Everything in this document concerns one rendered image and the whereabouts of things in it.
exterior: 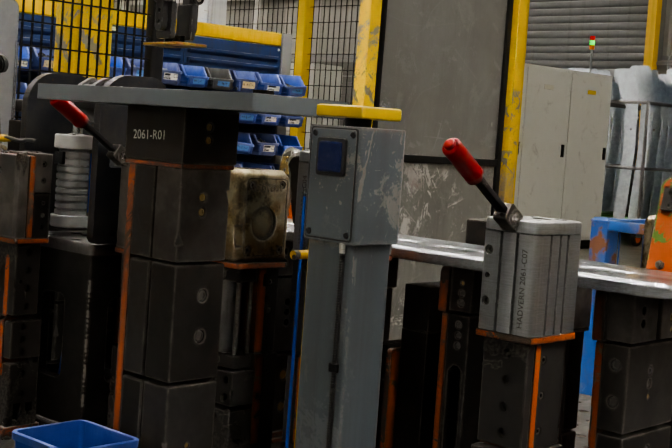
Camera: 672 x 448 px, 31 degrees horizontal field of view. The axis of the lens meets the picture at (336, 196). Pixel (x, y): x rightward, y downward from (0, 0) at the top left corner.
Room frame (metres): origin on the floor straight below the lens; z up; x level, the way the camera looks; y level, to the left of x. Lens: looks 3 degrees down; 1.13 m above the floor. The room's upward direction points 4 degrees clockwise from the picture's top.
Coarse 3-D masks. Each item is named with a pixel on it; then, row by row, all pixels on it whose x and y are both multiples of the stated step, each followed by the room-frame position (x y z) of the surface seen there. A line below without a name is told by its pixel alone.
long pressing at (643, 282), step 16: (288, 224) 1.74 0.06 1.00; (288, 240) 1.58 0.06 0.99; (400, 240) 1.60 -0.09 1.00; (416, 240) 1.59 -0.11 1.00; (432, 240) 1.61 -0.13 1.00; (400, 256) 1.46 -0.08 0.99; (416, 256) 1.44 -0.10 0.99; (432, 256) 1.42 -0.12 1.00; (448, 256) 1.41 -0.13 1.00; (464, 256) 1.40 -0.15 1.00; (480, 256) 1.39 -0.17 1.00; (592, 272) 1.34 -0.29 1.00; (608, 272) 1.35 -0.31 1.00; (624, 272) 1.38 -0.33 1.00; (640, 272) 1.38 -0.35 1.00; (656, 272) 1.39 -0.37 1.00; (592, 288) 1.28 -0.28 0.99; (608, 288) 1.27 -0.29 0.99; (624, 288) 1.26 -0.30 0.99; (640, 288) 1.25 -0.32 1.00; (656, 288) 1.24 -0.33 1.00
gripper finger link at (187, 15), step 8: (184, 0) 1.37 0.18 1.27; (192, 0) 1.36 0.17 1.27; (184, 8) 1.36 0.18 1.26; (192, 8) 1.35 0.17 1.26; (184, 16) 1.36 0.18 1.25; (192, 16) 1.35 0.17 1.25; (184, 24) 1.36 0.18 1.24; (192, 24) 1.35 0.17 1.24; (176, 32) 1.37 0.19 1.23; (184, 32) 1.36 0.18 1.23; (192, 32) 1.35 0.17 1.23; (192, 40) 1.36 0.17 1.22
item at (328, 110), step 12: (324, 108) 1.18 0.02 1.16; (336, 108) 1.17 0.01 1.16; (348, 108) 1.16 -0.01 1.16; (360, 108) 1.15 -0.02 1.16; (372, 108) 1.16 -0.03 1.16; (384, 108) 1.17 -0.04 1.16; (348, 120) 1.18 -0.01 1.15; (360, 120) 1.18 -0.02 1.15; (384, 120) 1.18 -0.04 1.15; (396, 120) 1.19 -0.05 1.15
